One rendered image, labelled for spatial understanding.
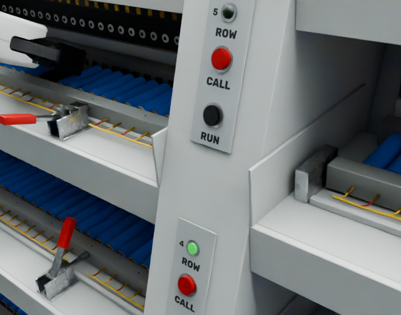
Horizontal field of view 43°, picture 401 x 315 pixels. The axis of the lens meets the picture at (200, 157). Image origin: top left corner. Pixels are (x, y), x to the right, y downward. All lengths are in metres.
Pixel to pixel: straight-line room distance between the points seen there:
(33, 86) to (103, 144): 0.16
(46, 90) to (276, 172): 0.33
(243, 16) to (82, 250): 0.38
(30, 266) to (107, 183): 0.22
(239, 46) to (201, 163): 0.10
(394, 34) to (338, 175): 0.13
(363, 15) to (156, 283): 0.28
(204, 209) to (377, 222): 0.13
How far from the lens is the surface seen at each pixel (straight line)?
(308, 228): 0.39
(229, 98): 0.39
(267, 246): 0.39
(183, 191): 0.43
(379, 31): 0.35
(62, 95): 0.61
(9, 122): 0.52
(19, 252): 0.72
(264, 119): 0.37
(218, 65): 0.39
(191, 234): 0.43
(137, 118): 0.52
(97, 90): 0.62
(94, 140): 0.54
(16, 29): 0.57
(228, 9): 0.39
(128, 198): 0.49
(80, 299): 0.62
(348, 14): 0.36
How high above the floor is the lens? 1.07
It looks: 15 degrees down
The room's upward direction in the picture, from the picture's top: 8 degrees clockwise
